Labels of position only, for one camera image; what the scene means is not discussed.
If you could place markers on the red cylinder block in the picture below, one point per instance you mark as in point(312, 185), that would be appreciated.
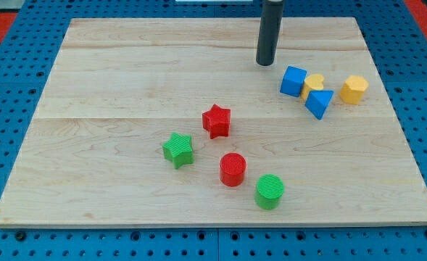
point(232, 169)

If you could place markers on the green star block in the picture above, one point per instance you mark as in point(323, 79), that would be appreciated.
point(178, 150)

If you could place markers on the red star block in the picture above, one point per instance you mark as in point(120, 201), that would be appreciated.
point(217, 121)

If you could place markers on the blue triangle block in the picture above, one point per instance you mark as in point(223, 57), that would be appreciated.
point(318, 101)

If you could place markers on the blue cube block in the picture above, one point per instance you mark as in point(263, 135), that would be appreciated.
point(292, 81)

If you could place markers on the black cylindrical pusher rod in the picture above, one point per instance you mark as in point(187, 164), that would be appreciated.
point(270, 24)

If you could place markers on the green cylinder block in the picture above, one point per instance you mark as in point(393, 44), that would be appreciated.
point(268, 191)

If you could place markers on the light wooden board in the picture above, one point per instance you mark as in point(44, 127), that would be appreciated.
point(92, 156)

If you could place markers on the yellow heart block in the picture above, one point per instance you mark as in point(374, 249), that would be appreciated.
point(313, 82)

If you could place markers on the yellow hexagon block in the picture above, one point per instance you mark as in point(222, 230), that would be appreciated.
point(353, 89)

